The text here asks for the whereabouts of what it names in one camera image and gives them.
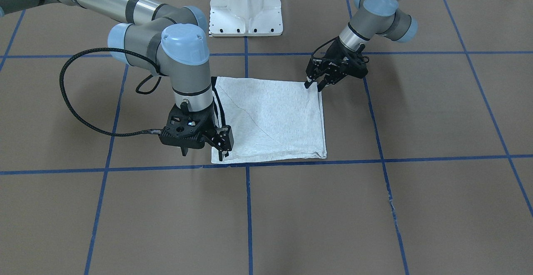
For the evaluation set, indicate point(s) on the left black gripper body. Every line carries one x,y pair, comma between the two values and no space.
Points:
335,55

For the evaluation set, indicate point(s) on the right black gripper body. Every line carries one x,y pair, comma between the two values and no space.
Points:
207,126

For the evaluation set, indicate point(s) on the grey cartoon print t-shirt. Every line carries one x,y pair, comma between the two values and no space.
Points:
271,120

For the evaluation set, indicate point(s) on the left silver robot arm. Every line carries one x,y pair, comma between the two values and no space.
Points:
377,17

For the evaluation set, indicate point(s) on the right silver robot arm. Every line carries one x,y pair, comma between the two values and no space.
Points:
168,42

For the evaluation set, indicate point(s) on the blue tape grid lines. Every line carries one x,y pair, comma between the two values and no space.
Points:
428,168

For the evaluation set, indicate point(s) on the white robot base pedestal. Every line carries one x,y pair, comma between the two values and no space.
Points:
239,18

